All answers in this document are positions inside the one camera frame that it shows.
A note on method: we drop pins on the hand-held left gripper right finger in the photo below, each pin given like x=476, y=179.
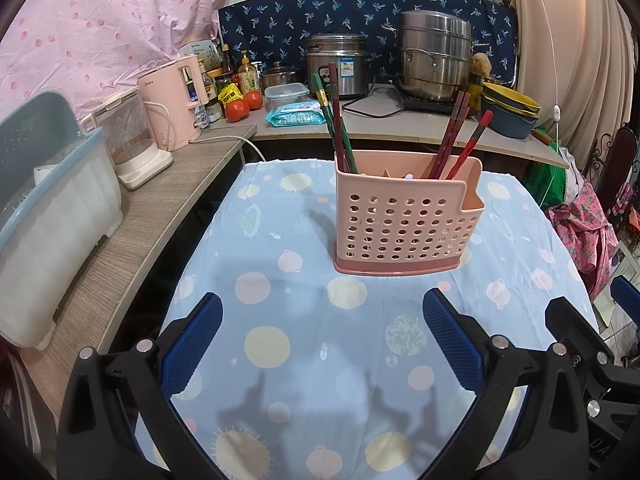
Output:
x=452, y=340

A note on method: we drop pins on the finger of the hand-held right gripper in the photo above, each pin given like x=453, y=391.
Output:
x=565, y=320
x=627, y=292

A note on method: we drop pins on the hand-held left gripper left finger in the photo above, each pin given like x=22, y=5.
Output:
x=195, y=340

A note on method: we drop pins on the pink perforated utensil holder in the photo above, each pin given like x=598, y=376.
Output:
x=400, y=220

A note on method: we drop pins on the pink floral cloth bundle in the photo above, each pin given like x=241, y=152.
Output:
x=585, y=230

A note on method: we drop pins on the light blue planet-print tablecloth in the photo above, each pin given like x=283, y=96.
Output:
x=280, y=240

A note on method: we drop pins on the wooden counter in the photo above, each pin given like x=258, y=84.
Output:
x=165, y=210

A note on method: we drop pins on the green bag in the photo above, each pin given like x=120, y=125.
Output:
x=542, y=180

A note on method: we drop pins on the dark metal chair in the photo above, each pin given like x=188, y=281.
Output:
x=625, y=147

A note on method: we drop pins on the white dish box blue lid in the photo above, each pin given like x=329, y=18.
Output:
x=55, y=230

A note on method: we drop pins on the blue bowl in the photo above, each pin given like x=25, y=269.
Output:
x=510, y=125

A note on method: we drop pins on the yellow bowl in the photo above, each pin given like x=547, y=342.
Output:
x=510, y=96

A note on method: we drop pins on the red tomato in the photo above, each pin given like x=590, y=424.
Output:
x=253, y=100
x=236, y=109

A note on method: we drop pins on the black induction cooker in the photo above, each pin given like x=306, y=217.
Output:
x=430, y=105

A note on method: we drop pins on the pink electric kettle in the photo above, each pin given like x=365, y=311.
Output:
x=167, y=105

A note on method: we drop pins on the beige curtain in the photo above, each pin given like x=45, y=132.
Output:
x=585, y=50

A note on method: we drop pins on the blue wet wipes pack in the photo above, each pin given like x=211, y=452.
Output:
x=295, y=115

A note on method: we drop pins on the yellow snack packet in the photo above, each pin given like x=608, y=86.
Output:
x=230, y=93

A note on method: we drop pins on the clear food container blue lid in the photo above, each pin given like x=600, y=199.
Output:
x=286, y=96

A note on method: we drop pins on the yellow pump bottle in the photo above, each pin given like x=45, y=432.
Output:
x=246, y=76

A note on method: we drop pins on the yellow loofah sponge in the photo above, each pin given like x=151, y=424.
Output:
x=481, y=64

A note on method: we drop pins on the small lidded steel pot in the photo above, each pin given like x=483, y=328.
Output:
x=277, y=77

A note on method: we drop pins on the dark sauce bottle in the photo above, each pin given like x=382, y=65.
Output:
x=226, y=60

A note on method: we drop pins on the stainless steel steamer pot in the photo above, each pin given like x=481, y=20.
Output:
x=435, y=55

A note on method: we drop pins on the light green carton box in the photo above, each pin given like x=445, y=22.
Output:
x=197, y=52

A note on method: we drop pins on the silver rice cooker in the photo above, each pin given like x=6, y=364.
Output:
x=350, y=65

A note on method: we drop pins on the pink floral sheet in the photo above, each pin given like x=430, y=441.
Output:
x=110, y=15

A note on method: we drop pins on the navy leaf-print cloth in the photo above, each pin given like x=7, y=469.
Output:
x=300, y=15

